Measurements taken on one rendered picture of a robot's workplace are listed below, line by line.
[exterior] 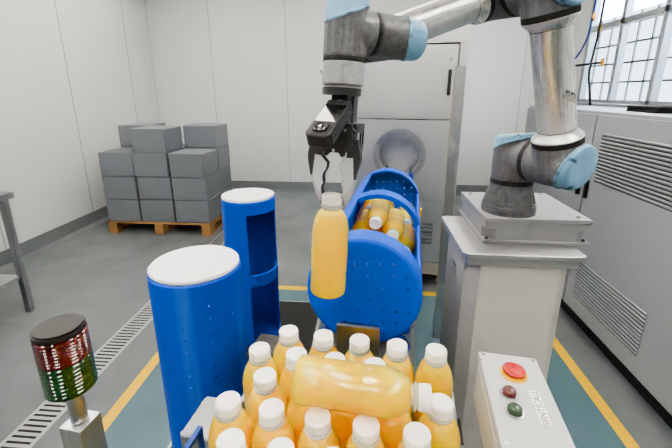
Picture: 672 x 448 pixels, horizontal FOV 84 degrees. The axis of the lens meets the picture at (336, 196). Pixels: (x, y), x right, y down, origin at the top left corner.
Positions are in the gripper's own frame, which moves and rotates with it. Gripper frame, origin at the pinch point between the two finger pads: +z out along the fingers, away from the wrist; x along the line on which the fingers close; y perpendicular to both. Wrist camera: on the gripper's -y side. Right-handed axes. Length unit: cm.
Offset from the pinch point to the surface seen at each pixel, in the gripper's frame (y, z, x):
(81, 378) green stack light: -33.1, 21.7, 23.9
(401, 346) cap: -1.2, 26.6, -15.9
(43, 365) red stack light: -35.8, 18.5, 26.7
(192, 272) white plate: 22, 35, 50
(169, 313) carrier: 15, 46, 53
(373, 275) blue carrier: 16.7, 21.8, -6.1
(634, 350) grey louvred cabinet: 154, 101, -125
